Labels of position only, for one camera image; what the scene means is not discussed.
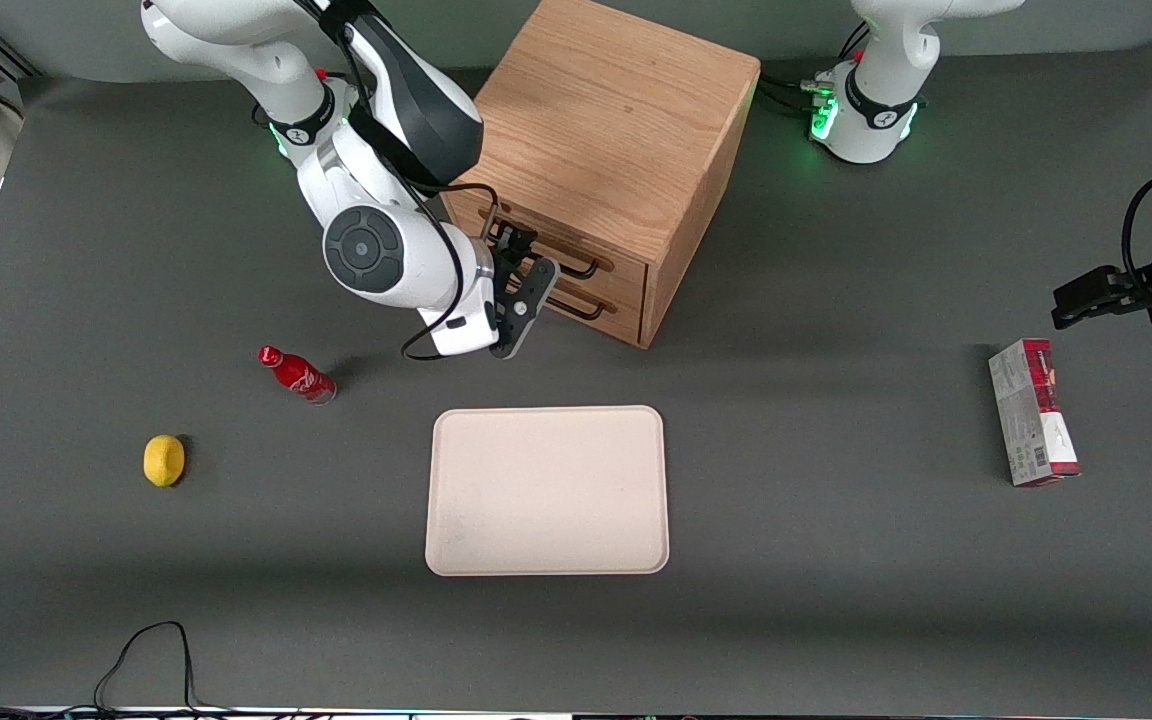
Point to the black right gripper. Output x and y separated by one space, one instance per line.
504 246

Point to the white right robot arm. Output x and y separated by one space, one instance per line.
386 250

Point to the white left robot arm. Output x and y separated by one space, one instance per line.
886 60

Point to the oak wooden drawer cabinet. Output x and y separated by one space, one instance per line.
616 110

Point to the grey and red carton box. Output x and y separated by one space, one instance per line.
1031 420

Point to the beige rectangular tray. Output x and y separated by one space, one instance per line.
546 490

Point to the red cola bottle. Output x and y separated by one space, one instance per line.
298 376

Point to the yellow lemon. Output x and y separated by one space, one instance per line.
164 461

